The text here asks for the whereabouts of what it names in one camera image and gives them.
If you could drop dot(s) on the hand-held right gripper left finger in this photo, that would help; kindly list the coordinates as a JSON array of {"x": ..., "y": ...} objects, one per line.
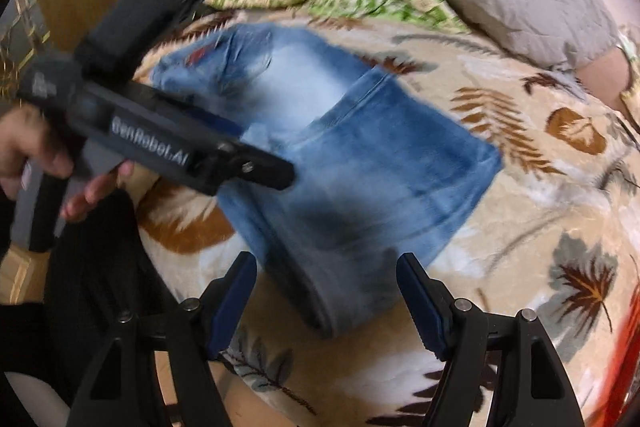
[{"x": 227, "y": 307}]

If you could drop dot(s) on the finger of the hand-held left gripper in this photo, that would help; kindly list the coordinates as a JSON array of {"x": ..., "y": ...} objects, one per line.
[
  {"x": 212, "y": 122},
  {"x": 260, "y": 171}
]

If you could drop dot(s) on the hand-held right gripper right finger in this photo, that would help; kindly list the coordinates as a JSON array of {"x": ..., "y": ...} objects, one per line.
[{"x": 425, "y": 307}]

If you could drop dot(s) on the blue denim pants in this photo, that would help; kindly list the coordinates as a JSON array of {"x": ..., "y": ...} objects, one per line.
[{"x": 380, "y": 167}]

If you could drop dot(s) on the person's left hand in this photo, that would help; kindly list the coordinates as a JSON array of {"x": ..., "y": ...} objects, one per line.
[{"x": 35, "y": 142}]

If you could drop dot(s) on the beige leaf print blanket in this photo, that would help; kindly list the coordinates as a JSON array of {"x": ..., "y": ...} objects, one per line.
[{"x": 515, "y": 257}]

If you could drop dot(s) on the person's black clothing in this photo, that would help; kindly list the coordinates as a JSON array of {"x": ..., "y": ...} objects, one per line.
[{"x": 95, "y": 287}]

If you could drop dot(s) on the dark gold patterned panel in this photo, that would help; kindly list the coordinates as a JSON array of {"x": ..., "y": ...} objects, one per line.
[{"x": 20, "y": 42}]

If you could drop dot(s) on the red orange object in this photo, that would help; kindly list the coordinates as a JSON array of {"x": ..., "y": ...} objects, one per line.
[{"x": 625, "y": 357}]

